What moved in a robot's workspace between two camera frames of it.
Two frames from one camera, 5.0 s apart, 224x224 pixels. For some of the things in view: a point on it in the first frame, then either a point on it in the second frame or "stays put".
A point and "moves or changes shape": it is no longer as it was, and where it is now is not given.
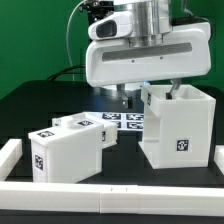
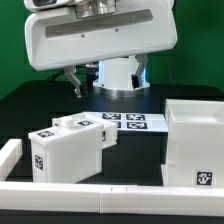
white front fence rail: x=112 y=199 stays put
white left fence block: x=10 y=154 stays put
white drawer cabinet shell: x=179 y=132 moves or changes shape
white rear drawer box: x=82 y=119 stays put
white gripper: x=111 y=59 to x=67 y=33
